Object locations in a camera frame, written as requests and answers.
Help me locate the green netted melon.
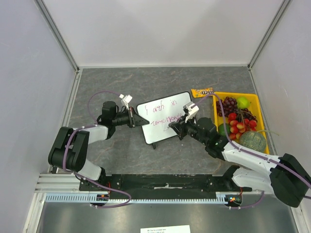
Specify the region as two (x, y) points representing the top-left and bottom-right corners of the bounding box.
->
(239, 131), (267, 152)

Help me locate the red cherries cluster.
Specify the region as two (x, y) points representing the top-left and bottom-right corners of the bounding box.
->
(228, 111), (258, 140)

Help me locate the white paper label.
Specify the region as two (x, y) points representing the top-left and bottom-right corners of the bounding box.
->
(140, 225), (190, 233)

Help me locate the purple grape bunch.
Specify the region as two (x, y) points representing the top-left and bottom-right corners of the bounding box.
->
(216, 97), (239, 117)

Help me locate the yellow plastic fruit tray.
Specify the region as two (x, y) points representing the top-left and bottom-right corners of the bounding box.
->
(213, 92), (269, 154)

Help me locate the green lime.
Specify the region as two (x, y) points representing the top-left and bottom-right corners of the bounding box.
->
(218, 124), (227, 136)

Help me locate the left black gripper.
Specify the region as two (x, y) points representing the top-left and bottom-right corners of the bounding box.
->
(112, 107), (148, 128)

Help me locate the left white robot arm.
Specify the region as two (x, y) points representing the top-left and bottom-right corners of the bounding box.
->
(48, 101), (150, 191)

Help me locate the yellow candy packet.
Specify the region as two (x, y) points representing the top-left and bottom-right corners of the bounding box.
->
(191, 87), (214, 98)

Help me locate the green pear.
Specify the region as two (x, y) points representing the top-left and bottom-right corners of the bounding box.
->
(237, 96), (250, 109)

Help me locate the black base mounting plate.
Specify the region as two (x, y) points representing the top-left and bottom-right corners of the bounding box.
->
(79, 173), (253, 200)

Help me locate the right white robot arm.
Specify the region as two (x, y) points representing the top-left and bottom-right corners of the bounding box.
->
(169, 117), (311, 207)

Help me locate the white whiteboard black frame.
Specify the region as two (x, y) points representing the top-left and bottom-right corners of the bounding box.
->
(137, 91), (191, 145)

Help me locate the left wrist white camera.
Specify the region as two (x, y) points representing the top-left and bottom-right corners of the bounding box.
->
(119, 94), (133, 110)

